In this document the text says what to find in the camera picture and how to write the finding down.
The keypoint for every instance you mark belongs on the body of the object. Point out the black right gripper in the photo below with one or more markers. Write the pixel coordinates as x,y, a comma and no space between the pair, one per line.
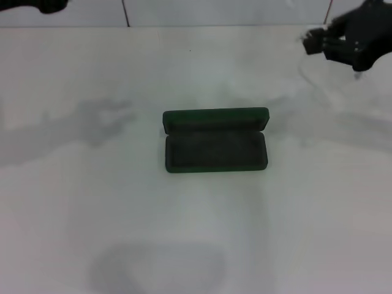
373,30

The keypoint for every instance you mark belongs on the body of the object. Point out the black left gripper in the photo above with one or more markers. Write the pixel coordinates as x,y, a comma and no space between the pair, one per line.
52,6

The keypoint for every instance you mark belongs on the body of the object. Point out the green glasses case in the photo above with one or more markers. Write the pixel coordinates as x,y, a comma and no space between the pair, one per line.
214,153

